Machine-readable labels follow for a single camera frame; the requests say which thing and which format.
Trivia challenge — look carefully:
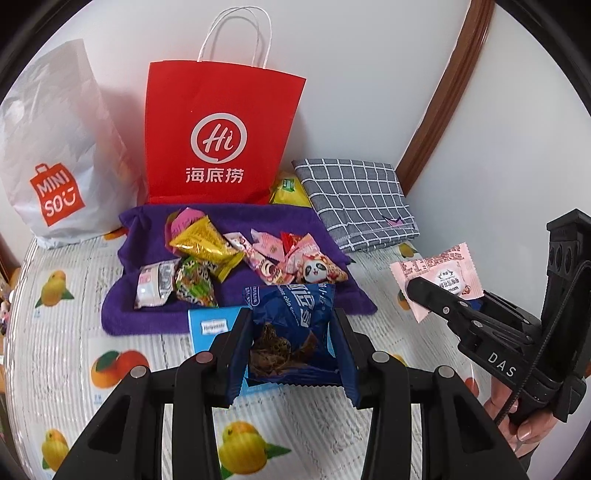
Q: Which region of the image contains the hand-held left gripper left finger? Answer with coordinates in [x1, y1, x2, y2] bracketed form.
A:
[55, 307, 253, 480]

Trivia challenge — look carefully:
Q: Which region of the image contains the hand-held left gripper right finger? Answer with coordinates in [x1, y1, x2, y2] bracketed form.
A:
[333, 308, 529, 480]

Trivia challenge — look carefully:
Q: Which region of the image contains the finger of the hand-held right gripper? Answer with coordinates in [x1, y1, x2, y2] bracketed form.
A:
[406, 277, 490, 333]

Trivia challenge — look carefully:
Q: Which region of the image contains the pink white snack packet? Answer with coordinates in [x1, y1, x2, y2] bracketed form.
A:
[389, 243, 485, 323]

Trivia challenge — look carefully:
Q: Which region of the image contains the dark blue snack packet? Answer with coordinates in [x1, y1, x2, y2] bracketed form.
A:
[243, 284, 345, 388]

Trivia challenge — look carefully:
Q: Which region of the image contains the green patterned snack packet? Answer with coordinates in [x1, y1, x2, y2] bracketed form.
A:
[173, 257, 220, 308]

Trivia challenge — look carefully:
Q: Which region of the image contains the pink panda snack packet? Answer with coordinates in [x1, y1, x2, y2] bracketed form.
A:
[281, 233, 349, 284]

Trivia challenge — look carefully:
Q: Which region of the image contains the silver white snack packet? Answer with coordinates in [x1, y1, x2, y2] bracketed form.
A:
[135, 259, 181, 310]

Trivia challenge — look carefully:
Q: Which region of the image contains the gold snack packet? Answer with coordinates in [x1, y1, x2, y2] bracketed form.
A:
[169, 217, 245, 283]

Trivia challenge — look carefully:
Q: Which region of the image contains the person's right hand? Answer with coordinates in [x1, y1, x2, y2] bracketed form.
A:
[485, 374, 559, 455]

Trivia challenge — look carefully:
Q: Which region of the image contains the blue tissue pack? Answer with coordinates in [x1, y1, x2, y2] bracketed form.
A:
[188, 307, 280, 398]

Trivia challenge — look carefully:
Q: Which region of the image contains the pink striped snack packet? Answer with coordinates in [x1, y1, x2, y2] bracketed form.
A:
[249, 228, 296, 284]

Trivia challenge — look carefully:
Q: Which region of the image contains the small white pink packet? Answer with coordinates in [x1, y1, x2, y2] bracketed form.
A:
[225, 232, 252, 259]

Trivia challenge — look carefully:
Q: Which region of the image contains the grey checked folded cloth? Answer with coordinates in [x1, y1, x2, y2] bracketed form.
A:
[292, 158, 420, 252]

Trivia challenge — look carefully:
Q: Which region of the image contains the magenta snack packet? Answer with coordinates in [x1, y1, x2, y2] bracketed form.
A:
[165, 208, 208, 241]

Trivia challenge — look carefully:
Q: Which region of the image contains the purple towel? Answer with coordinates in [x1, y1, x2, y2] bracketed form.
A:
[102, 203, 377, 337]

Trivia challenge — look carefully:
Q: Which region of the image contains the yellow green snack packet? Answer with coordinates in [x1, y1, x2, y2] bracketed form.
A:
[269, 172, 311, 208]

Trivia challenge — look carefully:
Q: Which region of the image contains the red paper bag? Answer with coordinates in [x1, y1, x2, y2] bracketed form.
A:
[144, 7, 307, 206]

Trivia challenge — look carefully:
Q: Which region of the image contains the white plastic bag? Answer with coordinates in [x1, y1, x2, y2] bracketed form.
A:
[0, 39, 144, 250]

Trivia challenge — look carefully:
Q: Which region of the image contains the wooden door frame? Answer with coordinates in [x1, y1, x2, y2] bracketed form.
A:
[397, 0, 497, 195]

